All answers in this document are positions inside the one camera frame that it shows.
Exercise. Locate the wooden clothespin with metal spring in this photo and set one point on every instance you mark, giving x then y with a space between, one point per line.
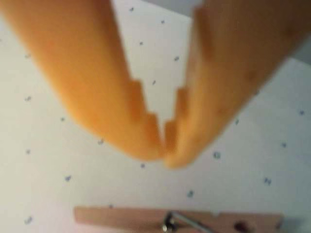
109 218

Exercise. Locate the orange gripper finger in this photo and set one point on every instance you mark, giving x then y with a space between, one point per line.
80 68
230 60

